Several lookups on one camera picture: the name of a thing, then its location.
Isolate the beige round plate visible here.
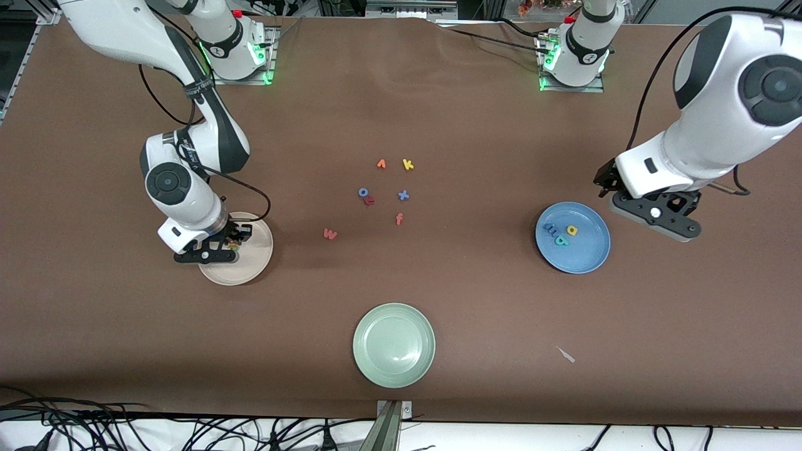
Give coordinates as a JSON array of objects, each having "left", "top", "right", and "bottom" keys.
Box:
[{"left": 198, "top": 212, "right": 274, "bottom": 287}]

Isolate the blue round plate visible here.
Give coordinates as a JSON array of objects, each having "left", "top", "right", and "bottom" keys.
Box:
[{"left": 535, "top": 202, "right": 612, "bottom": 275}]

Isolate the brown table cover sheet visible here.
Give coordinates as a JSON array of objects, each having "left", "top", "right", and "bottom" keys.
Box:
[{"left": 0, "top": 11, "right": 802, "bottom": 428}]

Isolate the pale green round plate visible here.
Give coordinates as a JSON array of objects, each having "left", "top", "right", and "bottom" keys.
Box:
[{"left": 352, "top": 303, "right": 436, "bottom": 389}]

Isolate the orange background object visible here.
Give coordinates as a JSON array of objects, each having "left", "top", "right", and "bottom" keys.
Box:
[{"left": 517, "top": 0, "right": 565, "bottom": 16}]

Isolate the grey equipment box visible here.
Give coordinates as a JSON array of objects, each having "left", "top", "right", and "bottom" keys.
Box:
[{"left": 367, "top": 0, "right": 458, "bottom": 19}]

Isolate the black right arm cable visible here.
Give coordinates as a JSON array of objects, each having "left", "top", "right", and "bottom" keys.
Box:
[{"left": 138, "top": 63, "right": 272, "bottom": 223}]

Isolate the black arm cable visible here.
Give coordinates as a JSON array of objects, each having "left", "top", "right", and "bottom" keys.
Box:
[
  {"left": 628, "top": 6, "right": 802, "bottom": 196},
  {"left": 138, "top": 63, "right": 272, "bottom": 223}
]

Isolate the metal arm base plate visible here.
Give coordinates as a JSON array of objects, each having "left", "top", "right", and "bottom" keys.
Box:
[
  {"left": 216, "top": 25, "right": 278, "bottom": 85},
  {"left": 536, "top": 31, "right": 605, "bottom": 93}
]

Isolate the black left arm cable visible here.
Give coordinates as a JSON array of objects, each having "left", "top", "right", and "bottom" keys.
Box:
[{"left": 628, "top": 6, "right": 802, "bottom": 196}]

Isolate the black cable tangle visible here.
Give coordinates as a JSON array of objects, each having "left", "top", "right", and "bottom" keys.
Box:
[{"left": 0, "top": 385, "right": 377, "bottom": 451}]

